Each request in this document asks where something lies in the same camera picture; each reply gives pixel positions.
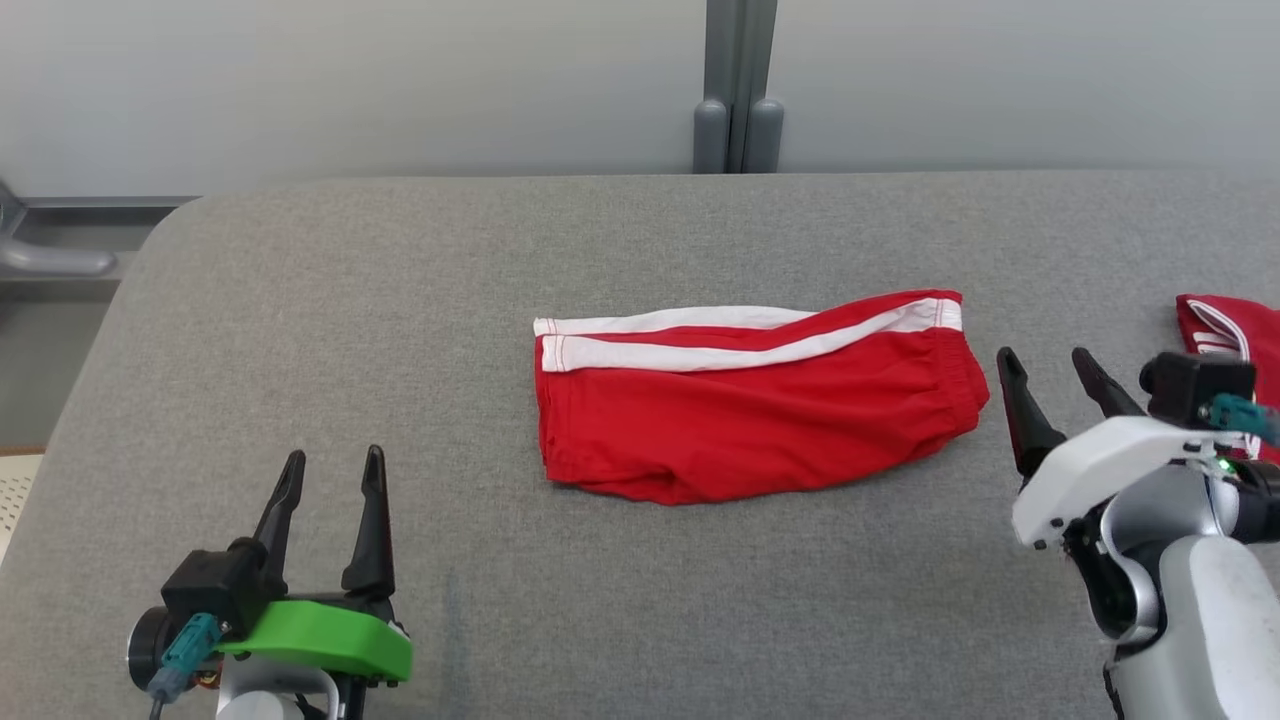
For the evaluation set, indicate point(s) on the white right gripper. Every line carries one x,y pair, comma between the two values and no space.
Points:
1100,465

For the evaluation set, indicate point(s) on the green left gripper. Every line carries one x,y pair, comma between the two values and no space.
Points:
320,635

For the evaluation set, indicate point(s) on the red jersey with lettering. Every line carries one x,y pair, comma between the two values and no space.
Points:
1255,340

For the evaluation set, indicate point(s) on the red shorts white stripes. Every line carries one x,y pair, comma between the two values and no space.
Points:
750,420

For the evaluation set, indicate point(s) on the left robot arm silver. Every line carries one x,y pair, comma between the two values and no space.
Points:
270,695

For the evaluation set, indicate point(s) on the white perforated panel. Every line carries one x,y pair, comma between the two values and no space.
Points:
18,500

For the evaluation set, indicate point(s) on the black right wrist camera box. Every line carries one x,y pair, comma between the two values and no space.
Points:
1190,385

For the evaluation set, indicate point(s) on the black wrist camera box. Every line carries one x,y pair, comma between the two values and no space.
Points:
205,590
1190,385

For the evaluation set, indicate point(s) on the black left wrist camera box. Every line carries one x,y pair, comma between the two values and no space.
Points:
205,590

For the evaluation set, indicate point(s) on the teal right camera connector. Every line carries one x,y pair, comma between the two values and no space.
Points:
1245,415

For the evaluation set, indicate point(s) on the teal camera connector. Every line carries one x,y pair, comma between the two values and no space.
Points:
1245,415
188,650

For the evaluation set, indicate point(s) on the teal left camera connector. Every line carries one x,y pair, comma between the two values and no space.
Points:
188,650

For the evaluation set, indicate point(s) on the grey metal rail frame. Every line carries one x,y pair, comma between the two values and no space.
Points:
80,212

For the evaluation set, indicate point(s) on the grey partition post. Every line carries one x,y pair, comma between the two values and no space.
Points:
738,80

